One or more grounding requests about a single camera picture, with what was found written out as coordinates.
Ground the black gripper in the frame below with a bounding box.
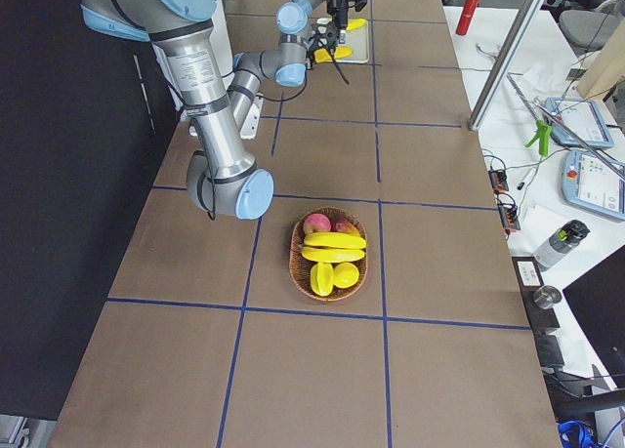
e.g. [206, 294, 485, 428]
[306, 35, 322, 70]
[327, 0, 349, 37]

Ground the yellow banana front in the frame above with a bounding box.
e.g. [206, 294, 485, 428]
[313, 46, 354, 63]

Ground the yellow banana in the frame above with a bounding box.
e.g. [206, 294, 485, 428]
[304, 231, 367, 250]
[313, 46, 354, 63]
[301, 246, 365, 264]

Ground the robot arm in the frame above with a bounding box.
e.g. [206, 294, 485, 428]
[81, 0, 324, 220]
[275, 0, 350, 43]

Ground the brown wicker basket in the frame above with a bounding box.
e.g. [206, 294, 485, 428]
[289, 207, 367, 302]

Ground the white bear print tray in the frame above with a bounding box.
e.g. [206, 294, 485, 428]
[316, 18, 370, 63]

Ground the red cylinder bottle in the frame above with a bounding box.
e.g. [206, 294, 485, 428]
[455, 0, 480, 36]

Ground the pink apple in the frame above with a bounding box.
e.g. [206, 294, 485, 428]
[302, 213, 332, 235]

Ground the dark red mango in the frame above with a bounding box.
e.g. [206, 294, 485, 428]
[332, 218, 361, 237]

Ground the yellow star fruit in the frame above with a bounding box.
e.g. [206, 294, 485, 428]
[310, 263, 334, 297]

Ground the yellow lemon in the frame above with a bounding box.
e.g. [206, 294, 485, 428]
[333, 263, 359, 289]

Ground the black power strip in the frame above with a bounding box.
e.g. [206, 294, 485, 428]
[487, 169, 521, 237]

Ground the teach pendant far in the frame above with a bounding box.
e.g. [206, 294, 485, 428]
[544, 98, 614, 149]

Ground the teach pendant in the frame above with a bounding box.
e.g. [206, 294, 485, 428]
[544, 98, 614, 149]
[561, 150, 624, 222]

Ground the teach pendant near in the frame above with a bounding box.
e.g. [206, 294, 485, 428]
[561, 150, 624, 222]

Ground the clear water bottle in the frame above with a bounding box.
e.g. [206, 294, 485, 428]
[533, 220, 590, 271]

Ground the small metal cup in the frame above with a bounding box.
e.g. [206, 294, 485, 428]
[531, 285, 563, 310]

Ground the aluminium frame post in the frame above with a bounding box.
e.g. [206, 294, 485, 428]
[468, 0, 545, 131]

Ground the green handled reacher grabber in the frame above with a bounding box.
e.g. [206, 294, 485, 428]
[507, 74, 625, 181]

